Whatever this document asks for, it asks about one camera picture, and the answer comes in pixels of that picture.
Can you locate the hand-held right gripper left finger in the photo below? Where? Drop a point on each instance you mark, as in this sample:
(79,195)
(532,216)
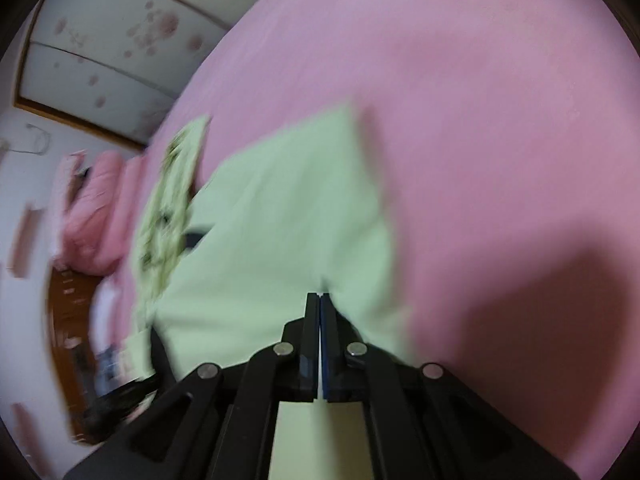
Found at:
(312,340)

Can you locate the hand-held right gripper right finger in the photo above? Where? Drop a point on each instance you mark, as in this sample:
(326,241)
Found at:
(327,350)

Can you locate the green and black hooded jacket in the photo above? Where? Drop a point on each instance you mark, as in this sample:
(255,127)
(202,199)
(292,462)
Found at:
(280,220)

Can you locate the blue jeans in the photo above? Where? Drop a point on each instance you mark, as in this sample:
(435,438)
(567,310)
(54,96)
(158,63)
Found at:
(110,360)

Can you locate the white printed pillow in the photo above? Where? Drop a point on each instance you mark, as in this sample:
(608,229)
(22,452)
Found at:
(105,310)

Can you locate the wooden headboard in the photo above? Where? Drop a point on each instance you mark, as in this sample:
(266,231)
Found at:
(65,320)

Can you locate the folded pink quilt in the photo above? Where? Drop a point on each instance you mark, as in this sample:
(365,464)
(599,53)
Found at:
(95,210)

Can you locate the pink fleece bed blanket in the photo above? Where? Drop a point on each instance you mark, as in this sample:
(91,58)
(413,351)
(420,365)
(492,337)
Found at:
(475,110)

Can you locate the floral wardrobe doors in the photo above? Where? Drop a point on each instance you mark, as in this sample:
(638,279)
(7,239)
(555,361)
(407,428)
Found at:
(125,35)

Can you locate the wooden wall strip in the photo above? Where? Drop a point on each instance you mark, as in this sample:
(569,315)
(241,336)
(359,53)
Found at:
(25,240)

